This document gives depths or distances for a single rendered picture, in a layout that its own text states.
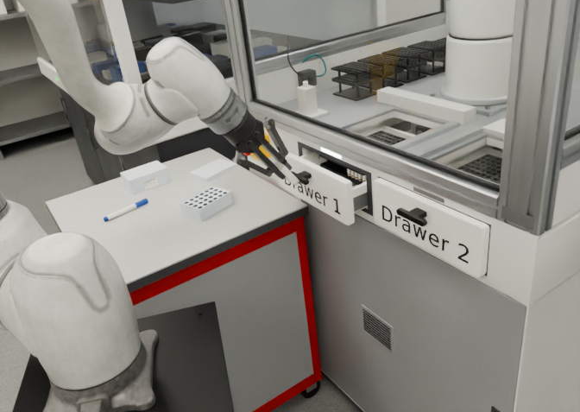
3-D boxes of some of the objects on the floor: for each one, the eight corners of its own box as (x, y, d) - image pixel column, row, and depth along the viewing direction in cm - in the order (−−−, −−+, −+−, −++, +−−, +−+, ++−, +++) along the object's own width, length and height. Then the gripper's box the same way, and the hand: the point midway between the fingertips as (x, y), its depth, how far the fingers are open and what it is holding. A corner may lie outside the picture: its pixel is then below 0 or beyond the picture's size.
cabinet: (499, 564, 126) (533, 310, 89) (274, 338, 205) (244, 154, 168) (682, 370, 170) (756, 147, 133) (439, 245, 248) (444, 84, 212)
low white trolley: (171, 502, 149) (97, 294, 115) (110, 375, 197) (44, 201, 162) (328, 397, 176) (307, 204, 141) (241, 308, 223) (209, 147, 189)
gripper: (220, 148, 104) (286, 208, 119) (260, 98, 105) (320, 164, 121) (204, 139, 110) (269, 197, 125) (242, 92, 111) (302, 155, 126)
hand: (286, 173), depth 121 cm, fingers closed
